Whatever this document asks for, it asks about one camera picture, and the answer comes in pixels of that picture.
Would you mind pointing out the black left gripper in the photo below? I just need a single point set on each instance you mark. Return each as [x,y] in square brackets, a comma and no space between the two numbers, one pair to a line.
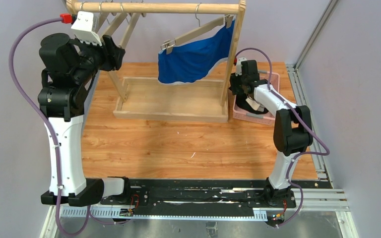
[110,49]

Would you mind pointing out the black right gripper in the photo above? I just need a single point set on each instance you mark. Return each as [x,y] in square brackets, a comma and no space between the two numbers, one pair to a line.
[235,87]

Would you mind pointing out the black underwear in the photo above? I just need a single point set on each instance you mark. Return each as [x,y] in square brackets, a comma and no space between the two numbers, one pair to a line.
[243,104]

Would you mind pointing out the grey underwear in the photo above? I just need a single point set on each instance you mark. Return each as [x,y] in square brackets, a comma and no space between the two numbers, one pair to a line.
[255,106]

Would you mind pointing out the wooden clip hanger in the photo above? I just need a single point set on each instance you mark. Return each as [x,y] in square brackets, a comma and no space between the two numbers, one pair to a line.
[101,18]
[118,20]

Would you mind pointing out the blue underwear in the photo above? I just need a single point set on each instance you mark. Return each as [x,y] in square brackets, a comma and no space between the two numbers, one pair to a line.
[194,61]

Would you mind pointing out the wooden hanger with blue underwear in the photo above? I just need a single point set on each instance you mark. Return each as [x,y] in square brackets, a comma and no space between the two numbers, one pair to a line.
[226,20]

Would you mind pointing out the wooden hanger with grey underwear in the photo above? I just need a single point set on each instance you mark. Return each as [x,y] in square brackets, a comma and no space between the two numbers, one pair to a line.
[131,25]

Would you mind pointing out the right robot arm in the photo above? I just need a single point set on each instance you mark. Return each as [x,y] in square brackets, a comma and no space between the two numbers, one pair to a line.
[291,135]

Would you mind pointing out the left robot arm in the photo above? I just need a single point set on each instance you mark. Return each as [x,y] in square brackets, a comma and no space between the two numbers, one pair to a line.
[71,64]

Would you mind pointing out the empty wooden clip hanger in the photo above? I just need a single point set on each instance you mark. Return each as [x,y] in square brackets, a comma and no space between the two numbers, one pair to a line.
[101,18]

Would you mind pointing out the pink plastic basket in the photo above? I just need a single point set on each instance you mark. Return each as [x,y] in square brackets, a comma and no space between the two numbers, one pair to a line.
[266,119]

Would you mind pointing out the wooden clothes rack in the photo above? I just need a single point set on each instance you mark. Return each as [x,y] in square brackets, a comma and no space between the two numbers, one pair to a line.
[142,97]

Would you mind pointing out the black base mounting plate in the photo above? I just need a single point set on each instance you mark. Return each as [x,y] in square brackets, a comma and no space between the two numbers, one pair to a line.
[205,199]

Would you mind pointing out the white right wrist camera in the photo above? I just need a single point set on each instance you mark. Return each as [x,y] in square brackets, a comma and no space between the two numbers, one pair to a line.
[238,65]

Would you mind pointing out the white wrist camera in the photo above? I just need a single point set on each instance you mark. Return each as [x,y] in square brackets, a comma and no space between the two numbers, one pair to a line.
[238,65]
[83,29]

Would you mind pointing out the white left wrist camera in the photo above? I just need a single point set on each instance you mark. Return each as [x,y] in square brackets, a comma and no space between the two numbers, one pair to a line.
[83,29]

